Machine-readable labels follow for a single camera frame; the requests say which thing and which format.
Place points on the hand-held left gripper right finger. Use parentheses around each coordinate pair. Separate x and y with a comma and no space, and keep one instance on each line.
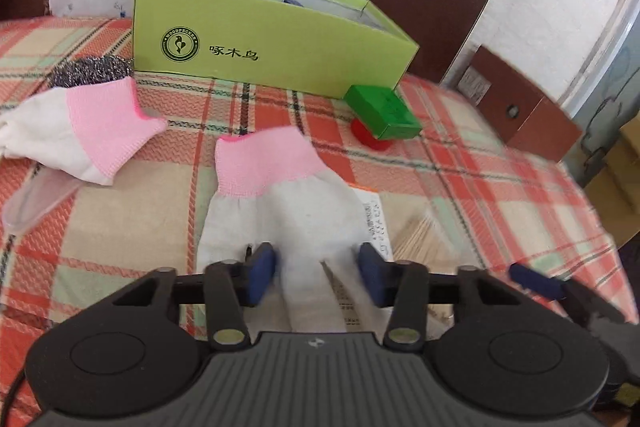
(372,274)

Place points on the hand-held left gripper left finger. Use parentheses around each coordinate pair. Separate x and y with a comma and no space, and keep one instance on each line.
(261,274)

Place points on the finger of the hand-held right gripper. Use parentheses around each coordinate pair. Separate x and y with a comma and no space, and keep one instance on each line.
(535,282)

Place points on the white glove pink cuff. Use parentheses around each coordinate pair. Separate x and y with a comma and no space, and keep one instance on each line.
(75,132)
(280,207)

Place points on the light green shoe box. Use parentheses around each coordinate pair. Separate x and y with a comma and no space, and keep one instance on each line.
(280,42)

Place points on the tan stick packet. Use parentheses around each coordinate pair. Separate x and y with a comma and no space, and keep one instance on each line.
(420,239)

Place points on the plaid tablecloth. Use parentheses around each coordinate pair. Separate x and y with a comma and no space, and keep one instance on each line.
(475,207)

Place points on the tan cardboard box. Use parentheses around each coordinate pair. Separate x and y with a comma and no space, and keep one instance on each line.
(617,187)

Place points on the red tape roll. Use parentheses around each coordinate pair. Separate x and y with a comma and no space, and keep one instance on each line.
(367,139)

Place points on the small green box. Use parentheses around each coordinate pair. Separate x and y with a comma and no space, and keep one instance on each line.
(382,109)

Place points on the brown cardboard box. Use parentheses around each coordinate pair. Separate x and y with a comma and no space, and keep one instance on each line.
(520,112)

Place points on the clear plastic item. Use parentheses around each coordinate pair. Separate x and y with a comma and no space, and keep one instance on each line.
(35,204)

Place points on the steel wool scrubber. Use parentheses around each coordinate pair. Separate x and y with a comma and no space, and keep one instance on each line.
(85,74)

